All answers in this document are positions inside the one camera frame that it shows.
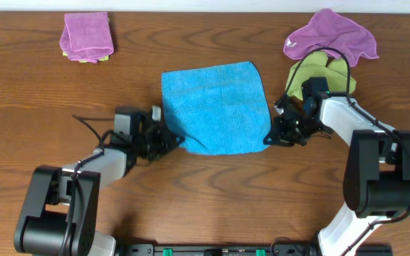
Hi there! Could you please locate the folded green cloth underneath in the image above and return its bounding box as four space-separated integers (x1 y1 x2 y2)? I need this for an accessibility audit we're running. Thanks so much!
62 52 110 63

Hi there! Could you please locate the blue microfibre cloth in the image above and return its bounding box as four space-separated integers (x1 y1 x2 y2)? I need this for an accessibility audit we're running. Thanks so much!
162 61 270 155

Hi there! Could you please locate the crumpled olive green cloth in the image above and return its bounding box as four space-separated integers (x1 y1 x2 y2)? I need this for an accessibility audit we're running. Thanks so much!
286 51 347 100

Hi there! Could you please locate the folded purple cloth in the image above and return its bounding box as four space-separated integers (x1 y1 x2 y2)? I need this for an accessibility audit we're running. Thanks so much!
60 11 115 60

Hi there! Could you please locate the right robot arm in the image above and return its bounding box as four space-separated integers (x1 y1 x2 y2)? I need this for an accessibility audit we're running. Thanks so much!
264 90 410 255

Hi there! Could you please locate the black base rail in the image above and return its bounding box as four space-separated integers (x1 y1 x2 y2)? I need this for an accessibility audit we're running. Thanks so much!
114 242 394 256

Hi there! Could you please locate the crumpled purple cloth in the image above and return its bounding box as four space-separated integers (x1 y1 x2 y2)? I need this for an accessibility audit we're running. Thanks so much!
283 9 379 67

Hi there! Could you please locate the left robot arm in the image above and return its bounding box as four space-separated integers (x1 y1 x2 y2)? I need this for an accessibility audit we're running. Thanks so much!
14 111 184 256

